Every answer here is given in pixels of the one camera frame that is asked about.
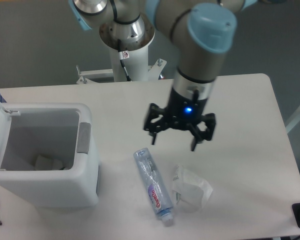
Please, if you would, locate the crumpled white plastic wrapper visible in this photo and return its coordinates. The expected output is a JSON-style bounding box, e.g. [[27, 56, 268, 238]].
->
[[171, 165, 213, 212]]

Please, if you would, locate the white push-lid trash can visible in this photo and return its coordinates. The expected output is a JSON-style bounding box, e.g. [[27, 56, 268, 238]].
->
[[0, 102, 101, 208]]

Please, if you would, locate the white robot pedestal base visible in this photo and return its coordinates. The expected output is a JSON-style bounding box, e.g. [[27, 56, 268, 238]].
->
[[76, 14, 167, 85]]

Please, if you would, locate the clear plastic water bottle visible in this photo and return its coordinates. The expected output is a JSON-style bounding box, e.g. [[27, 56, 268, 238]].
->
[[133, 148, 174, 227]]

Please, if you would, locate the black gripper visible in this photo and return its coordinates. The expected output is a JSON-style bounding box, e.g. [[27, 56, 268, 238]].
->
[[143, 88, 217, 152]]

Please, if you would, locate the black cable on pedestal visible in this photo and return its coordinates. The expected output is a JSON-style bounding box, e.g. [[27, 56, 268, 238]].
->
[[116, 38, 133, 82]]

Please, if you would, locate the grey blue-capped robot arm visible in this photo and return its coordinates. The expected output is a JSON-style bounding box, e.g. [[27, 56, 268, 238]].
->
[[69, 0, 253, 149]]

